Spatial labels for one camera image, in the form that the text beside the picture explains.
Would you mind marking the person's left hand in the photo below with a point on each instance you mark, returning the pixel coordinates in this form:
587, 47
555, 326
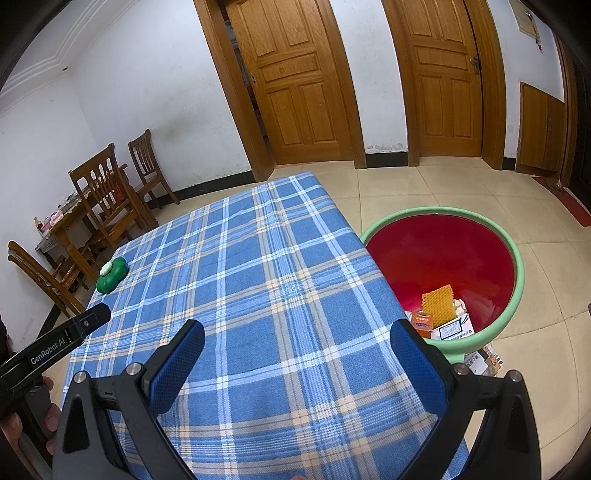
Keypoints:
53, 420

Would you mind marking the cream paper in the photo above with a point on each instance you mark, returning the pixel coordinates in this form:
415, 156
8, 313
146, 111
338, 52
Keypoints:
459, 307

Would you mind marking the wooden panel door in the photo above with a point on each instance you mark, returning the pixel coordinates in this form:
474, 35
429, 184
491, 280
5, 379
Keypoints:
295, 83
443, 83

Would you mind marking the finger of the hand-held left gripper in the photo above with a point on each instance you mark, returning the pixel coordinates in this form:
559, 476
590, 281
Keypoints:
92, 318

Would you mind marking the blue plaid tablecloth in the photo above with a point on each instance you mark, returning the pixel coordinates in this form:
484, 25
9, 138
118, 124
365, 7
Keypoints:
258, 300

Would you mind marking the green flower-shaped container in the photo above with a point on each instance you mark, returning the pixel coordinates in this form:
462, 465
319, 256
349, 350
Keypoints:
111, 279

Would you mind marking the pink packet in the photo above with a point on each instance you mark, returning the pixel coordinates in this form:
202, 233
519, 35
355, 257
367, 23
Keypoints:
56, 217

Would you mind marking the beige wall panel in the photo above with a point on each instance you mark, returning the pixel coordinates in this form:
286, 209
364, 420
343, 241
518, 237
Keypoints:
527, 21

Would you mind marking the red basin with green rim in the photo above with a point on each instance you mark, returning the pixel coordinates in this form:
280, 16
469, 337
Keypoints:
438, 254

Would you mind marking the wooden dining chair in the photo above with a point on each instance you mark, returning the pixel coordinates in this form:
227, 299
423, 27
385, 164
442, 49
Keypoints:
41, 272
101, 184
145, 157

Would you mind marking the white leaflet box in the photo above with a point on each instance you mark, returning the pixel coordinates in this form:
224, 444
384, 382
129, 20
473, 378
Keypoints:
455, 328

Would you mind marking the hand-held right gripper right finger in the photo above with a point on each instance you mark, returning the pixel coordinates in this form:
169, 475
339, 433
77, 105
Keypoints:
415, 364

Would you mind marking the red door mat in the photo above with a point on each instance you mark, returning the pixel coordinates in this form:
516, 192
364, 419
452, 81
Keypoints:
568, 201

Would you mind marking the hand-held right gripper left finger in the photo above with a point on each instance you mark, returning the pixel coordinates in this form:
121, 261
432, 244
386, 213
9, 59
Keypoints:
178, 364

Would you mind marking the dark wooden door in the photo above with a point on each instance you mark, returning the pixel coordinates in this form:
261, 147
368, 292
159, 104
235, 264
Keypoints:
577, 129

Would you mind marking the orange cardboard box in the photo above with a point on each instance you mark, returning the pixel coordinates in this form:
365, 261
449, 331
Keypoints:
422, 325

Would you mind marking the large yellow foam net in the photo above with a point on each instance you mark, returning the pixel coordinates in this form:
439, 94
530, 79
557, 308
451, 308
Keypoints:
438, 304

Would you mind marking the wooden door frame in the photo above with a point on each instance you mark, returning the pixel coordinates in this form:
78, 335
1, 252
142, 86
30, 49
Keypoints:
346, 92
494, 92

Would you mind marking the low wooden cabinet door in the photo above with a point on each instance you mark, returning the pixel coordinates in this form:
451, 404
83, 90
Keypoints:
540, 129

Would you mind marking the small bottle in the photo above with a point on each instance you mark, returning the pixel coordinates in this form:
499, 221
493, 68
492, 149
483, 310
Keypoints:
36, 225

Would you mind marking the papers on floor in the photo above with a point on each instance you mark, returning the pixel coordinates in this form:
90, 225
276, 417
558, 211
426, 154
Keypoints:
482, 360

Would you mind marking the wooden dining table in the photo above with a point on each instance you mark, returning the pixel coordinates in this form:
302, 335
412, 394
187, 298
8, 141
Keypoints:
69, 221

